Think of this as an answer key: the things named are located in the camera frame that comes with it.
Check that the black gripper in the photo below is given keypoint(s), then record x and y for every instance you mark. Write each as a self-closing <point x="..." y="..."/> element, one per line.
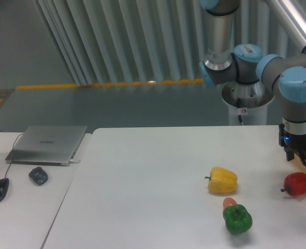
<point x="292" y="142"/>

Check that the red bell pepper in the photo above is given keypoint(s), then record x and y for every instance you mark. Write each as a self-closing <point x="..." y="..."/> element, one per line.
<point x="295" y="184"/>

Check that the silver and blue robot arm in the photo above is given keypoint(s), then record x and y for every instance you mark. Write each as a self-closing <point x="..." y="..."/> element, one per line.
<point x="285" y="78"/>

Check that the yellow bell pepper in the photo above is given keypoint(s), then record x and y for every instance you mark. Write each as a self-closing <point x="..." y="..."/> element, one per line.
<point x="221" y="181"/>

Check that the pink sausage toy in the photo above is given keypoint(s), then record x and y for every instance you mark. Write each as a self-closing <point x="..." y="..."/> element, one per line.
<point x="227" y="202"/>

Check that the green bell pepper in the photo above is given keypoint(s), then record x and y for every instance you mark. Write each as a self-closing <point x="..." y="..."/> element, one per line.
<point x="237" y="219"/>

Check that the grey pleated curtain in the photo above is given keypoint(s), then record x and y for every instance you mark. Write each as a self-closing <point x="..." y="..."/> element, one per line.
<point x="139" y="41"/>

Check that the silver closed laptop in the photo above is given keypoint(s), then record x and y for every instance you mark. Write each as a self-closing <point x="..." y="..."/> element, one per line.
<point x="47" y="145"/>

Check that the dark grey small case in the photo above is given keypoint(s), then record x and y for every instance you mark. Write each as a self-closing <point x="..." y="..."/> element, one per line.
<point x="39" y="176"/>

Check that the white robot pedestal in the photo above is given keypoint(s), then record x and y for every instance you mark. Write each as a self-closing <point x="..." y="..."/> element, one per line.
<point x="247" y="104"/>

